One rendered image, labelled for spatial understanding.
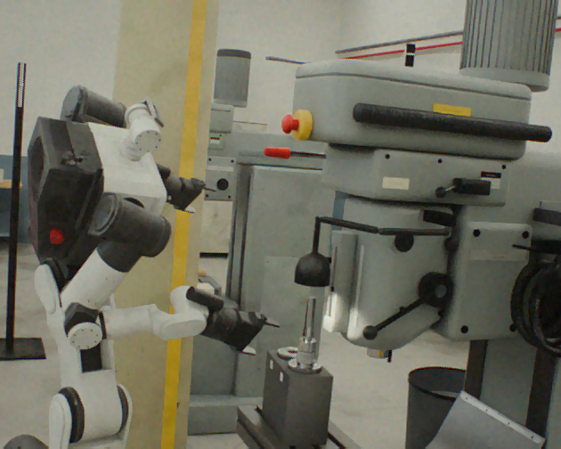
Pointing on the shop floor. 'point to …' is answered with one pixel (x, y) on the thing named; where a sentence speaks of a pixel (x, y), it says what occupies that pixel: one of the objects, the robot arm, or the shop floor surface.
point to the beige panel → (182, 119)
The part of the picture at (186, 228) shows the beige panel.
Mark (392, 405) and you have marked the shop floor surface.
